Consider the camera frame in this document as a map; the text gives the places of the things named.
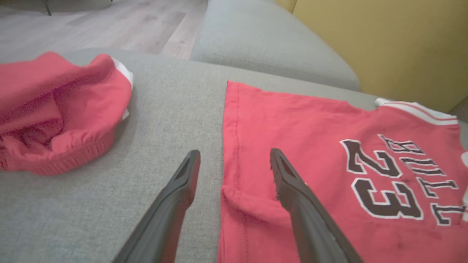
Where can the red number 23 jersey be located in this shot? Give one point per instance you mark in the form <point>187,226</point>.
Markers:
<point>310,131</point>

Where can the dark furniture leg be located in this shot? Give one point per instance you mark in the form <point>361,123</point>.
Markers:
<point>46,6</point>

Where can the red shorts with white trim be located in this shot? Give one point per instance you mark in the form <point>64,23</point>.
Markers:
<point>55,109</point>

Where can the yellow sofa cushion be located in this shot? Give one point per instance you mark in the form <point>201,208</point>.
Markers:
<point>395,47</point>
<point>286,4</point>

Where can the large grey sofa seat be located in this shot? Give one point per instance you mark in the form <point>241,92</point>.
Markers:
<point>172,106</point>

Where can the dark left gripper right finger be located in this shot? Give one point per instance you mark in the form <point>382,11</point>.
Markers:
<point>310,223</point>

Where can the grey sofa cushion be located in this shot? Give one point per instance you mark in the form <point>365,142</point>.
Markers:
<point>263,40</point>

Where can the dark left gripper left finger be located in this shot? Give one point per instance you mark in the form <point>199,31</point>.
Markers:
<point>168,212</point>

